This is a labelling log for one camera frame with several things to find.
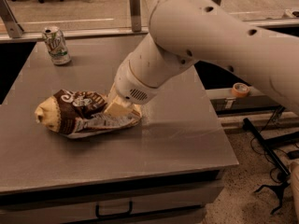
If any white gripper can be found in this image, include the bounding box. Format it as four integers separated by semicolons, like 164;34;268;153
104;55;158;117

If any brown chip bag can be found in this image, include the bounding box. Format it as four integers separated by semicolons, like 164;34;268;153
35;90;142;139

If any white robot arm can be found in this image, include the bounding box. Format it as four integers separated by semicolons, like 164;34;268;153
107;0;299;114

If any green 7up can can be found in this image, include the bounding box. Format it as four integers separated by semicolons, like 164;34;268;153
42;26;71;65

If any grey table drawer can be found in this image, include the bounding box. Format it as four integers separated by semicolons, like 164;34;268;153
0;180;223;224

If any orange tape roll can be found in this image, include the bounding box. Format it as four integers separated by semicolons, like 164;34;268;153
232;82;249;98

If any black metal stand leg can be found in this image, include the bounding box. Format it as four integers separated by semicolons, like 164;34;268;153
243;119;290;181

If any black drawer handle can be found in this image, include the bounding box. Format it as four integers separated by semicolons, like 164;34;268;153
94;201;133;219

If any middle metal railing post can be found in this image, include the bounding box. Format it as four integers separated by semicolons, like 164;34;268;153
129;0;142;32

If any left metal railing post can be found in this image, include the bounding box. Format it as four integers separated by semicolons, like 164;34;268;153
0;0;23;38

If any black floor cable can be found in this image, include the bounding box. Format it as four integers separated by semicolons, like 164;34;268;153
249;105;299;184

